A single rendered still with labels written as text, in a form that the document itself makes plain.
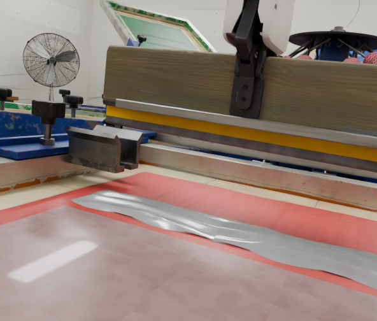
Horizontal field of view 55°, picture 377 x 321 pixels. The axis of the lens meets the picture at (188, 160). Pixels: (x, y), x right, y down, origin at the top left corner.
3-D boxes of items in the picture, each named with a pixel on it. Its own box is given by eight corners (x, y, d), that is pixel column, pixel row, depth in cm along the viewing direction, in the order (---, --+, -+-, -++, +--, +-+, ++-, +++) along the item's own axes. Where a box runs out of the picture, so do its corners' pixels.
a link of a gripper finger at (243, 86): (239, 51, 38) (230, 114, 39) (230, 46, 35) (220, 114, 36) (269, 53, 37) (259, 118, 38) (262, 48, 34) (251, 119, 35)
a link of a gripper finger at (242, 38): (258, -21, 36) (259, 34, 40) (232, 7, 31) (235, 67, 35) (270, -21, 36) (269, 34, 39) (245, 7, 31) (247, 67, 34)
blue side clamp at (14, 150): (15, 200, 44) (17, 144, 43) (-12, 192, 46) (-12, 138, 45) (146, 168, 71) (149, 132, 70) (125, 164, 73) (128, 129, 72)
